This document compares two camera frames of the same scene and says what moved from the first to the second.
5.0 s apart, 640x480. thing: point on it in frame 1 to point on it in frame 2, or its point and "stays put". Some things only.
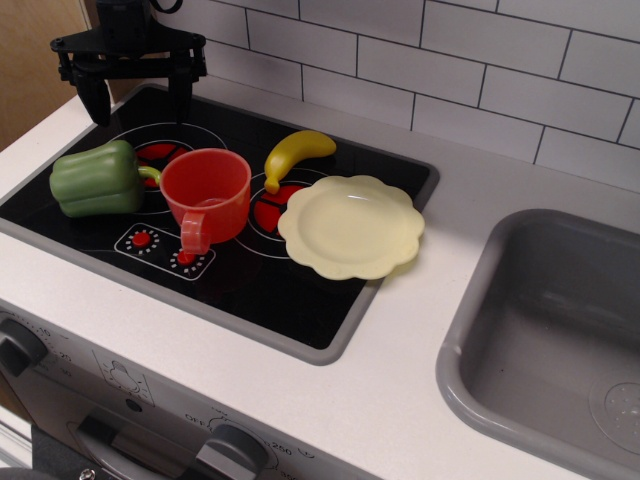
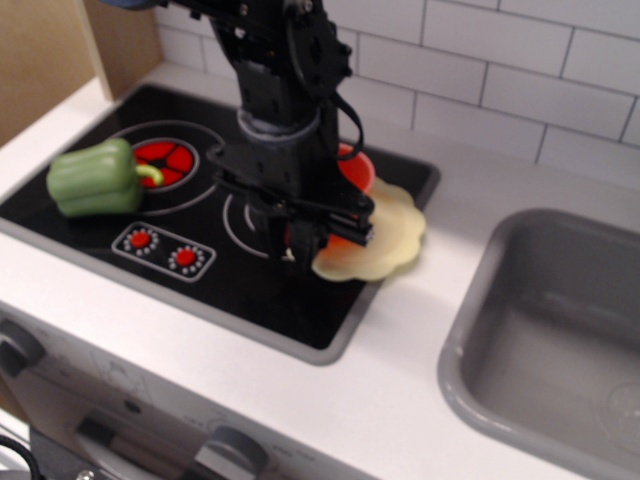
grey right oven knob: x=233 y=451 stays put
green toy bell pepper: x=100 y=179 stays put
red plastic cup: x=208 y=192 to x=359 y=173
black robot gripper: x=128 y=46 to x=299 y=186
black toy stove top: x=250 y=283 stays put
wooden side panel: x=31 y=85 stays put
